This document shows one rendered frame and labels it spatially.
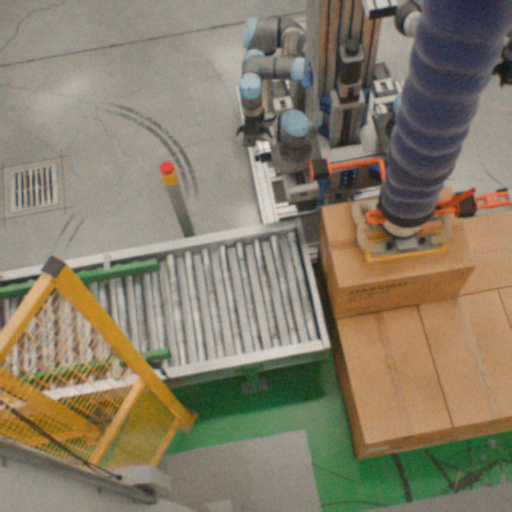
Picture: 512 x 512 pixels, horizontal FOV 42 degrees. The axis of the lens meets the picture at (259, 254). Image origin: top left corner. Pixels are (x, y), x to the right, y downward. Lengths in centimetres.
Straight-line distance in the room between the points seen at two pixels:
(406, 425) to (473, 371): 41
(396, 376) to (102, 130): 254
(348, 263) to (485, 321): 79
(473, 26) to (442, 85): 23
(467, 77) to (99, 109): 319
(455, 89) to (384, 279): 118
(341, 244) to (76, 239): 188
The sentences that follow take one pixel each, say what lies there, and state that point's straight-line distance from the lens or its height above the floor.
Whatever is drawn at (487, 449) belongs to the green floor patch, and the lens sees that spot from 375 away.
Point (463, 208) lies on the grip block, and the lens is 279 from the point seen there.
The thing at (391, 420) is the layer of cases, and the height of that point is 54.
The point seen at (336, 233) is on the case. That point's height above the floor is 94.
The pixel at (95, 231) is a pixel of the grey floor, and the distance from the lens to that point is 420.
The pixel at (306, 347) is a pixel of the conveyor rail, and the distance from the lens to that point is 312.
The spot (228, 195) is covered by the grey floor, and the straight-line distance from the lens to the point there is 414.
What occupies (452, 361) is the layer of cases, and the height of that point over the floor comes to 54.
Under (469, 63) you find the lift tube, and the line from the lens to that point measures 184.
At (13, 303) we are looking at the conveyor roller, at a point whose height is 55.
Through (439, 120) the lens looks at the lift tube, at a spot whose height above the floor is 198.
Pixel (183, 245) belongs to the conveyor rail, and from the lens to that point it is 336.
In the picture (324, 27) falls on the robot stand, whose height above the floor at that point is 164.
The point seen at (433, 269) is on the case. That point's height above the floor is 94.
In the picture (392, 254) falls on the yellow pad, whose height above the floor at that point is 107.
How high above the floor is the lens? 359
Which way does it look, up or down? 66 degrees down
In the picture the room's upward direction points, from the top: 8 degrees counter-clockwise
